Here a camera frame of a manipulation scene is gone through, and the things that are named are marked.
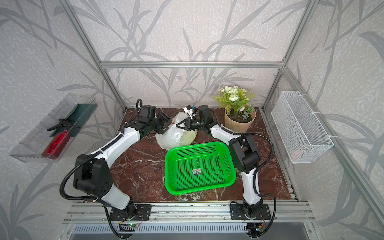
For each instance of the red black spray bottle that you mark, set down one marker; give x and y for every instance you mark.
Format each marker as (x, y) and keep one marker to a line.
(60, 140)

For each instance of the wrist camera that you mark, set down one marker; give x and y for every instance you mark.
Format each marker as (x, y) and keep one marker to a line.
(191, 111)
(147, 114)

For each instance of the white printed plastic bag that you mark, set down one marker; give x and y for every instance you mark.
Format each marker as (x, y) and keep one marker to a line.
(176, 137)

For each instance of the basket barcode label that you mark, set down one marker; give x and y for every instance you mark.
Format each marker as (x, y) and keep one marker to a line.
(197, 171)

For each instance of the artificial white flower plant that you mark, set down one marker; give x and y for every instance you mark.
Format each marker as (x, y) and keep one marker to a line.
(237, 103)

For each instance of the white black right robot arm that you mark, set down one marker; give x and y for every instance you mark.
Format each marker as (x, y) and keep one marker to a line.
(245, 156)

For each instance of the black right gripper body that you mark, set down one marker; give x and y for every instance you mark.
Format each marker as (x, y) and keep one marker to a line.
(194, 124)

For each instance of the beige plastic flower pot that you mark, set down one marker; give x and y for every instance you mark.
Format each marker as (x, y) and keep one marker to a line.
(239, 127)

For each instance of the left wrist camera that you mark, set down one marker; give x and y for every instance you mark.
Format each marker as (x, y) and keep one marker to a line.
(147, 114)

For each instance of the white wire mesh basket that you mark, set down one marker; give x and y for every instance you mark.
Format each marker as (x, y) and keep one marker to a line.
(304, 137)

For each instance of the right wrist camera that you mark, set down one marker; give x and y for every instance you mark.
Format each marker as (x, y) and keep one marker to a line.
(191, 111)

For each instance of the dark green cloth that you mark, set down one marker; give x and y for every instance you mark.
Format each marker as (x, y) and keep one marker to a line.
(79, 117)

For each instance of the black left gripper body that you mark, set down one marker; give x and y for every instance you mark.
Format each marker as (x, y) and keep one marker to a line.
(160, 123)

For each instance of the green plastic perforated basket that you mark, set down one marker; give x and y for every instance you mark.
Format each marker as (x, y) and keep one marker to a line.
(198, 168)

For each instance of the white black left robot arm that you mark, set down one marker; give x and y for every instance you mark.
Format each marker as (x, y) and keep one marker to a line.
(95, 178)

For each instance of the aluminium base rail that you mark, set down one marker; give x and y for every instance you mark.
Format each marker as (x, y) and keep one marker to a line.
(291, 220)

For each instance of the clear plastic wall tray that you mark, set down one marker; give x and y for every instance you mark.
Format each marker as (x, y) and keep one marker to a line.
(48, 141)

